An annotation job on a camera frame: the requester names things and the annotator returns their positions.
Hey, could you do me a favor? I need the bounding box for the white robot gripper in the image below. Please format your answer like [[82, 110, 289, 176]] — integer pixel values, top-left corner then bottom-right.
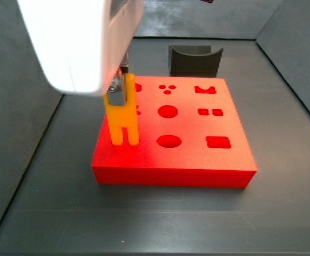
[[18, 0, 145, 106]]

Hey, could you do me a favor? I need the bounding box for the orange square-circle peg object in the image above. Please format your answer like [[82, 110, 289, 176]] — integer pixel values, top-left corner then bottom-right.
[[103, 73, 139, 145]]

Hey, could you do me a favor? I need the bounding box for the black curved holder stand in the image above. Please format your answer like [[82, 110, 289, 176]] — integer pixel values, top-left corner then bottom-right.
[[169, 45, 223, 78]]

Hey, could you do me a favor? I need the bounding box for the red shape-sorter block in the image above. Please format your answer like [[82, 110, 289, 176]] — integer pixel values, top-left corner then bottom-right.
[[92, 76, 258, 188]]

